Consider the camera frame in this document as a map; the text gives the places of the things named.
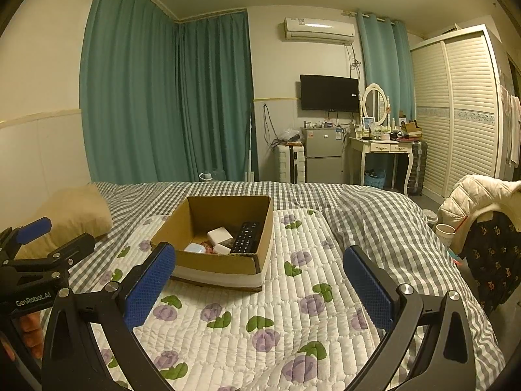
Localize floral quilted mat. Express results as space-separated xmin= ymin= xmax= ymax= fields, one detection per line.
xmin=38 ymin=209 xmax=408 ymax=391

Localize cardboard box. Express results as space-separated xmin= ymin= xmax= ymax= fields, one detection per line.
xmin=150 ymin=195 xmax=273 ymax=293

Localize white paper cup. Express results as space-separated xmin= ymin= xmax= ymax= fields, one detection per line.
xmin=437 ymin=223 xmax=458 ymax=249

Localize teal curtain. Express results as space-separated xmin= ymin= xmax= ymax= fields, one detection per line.
xmin=79 ymin=0 xmax=182 ymax=184
xmin=177 ymin=10 xmax=259 ymax=182
xmin=356 ymin=10 xmax=416 ymax=121

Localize blue basket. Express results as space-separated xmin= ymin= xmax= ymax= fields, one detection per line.
xmin=364 ymin=169 xmax=387 ymax=190

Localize air conditioner cable bundle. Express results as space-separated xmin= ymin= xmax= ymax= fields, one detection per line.
xmin=348 ymin=43 xmax=363 ymax=79

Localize oval white mirror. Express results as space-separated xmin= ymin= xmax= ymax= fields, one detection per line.
xmin=361 ymin=83 xmax=389 ymax=127

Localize black wall television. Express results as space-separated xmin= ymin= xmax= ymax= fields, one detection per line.
xmin=300 ymin=74 xmax=360 ymax=112

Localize white suitcase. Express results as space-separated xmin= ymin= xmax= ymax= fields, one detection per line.
xmin=276 ymin=143 xmax=306 ymax=184

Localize white dressing table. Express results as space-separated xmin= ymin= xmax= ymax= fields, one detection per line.
xmin=349 ymin=136 xmax=418 ymax=190

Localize person's left hand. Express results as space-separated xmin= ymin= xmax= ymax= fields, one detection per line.
xmin=18 ymin=311 xmax=45 ymax=361

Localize hanging white towels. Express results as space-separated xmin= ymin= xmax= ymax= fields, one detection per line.
xmin=499 ymin=83 xmax=521 ymax=167

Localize dark patterned garment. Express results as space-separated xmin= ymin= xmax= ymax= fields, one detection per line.
xmin=460 ymin=208 xmax=521 ymax=314

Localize silver suitcase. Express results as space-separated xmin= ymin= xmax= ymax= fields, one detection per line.
xmin=405 ymin=140 xmax=429 ymax=196

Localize silver small fridge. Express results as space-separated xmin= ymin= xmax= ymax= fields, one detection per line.
xmin=300 ymin=126 xmax=345 ymax=184

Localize black remote control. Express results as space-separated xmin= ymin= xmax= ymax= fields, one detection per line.
xmin=231 ymin=222 xmax=261 ymax=254

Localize white louvred wardrobe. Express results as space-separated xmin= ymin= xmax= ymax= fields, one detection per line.
xmin=409 ymin=24 xmax=515 ymax=202

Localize black wall cables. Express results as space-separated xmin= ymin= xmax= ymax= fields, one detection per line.
xmin=262 ymin=104 xmax=281 ymax=147

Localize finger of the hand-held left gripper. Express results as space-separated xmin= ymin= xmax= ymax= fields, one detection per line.
xmin=0 ymin=217 xmax=53 ymax=267
xmin=12 ymin=232 xmax=95 ymax=273

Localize white padded jacket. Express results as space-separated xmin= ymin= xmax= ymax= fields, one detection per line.
xmin=437 ymin=174 xmax=521 ymax=233

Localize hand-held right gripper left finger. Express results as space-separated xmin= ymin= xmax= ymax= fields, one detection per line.
xmin=43 ymin=241 xmax=176 ymax=391

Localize white air conditioner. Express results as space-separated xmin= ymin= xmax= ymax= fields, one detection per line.
xmin=279 ymin=16 xmax=356 ymax=45

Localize grey checked duvet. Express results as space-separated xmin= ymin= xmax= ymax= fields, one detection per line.
xmin=90 ymin=180 xmax=505 ymax=391

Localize white square box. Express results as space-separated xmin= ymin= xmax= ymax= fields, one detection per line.
xmin=207 ymin=227 xmax=233 ymax=247

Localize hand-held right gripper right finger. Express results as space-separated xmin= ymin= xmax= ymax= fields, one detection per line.
xmin=343 ymin=245 xmax=477 ymax=391

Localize beige pillow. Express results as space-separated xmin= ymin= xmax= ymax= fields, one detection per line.
xmin=14 ymin=183 xmax=114 ymax=259

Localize white mop pole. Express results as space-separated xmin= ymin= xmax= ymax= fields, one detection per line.
xmin=246 ymin=104 xmax=256 ymax=182

